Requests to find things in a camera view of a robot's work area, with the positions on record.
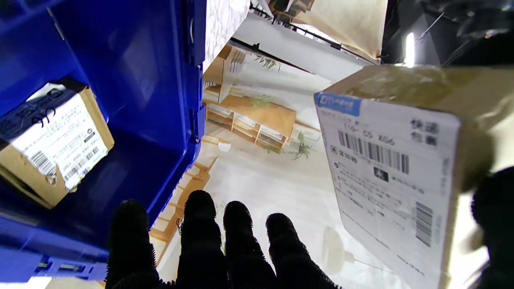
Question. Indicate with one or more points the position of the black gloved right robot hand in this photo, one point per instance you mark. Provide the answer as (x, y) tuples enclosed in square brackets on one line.
[(200, 249)]

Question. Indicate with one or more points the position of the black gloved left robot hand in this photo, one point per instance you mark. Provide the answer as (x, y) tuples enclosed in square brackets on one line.
[(490, 48)]

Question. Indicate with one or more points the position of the cardboard package blue-logo label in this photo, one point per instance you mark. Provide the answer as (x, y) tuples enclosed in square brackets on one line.
[(393, 180)]

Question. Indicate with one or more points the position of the cardboard package black-banded label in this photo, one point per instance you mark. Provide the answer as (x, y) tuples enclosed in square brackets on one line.
[(60, 148)]

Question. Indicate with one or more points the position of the blue plastic turnover box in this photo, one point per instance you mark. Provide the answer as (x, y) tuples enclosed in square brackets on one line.
[(140, 100)]

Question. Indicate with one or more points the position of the bright strip lamp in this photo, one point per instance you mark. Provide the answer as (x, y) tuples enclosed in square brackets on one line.
[(409, 50)]

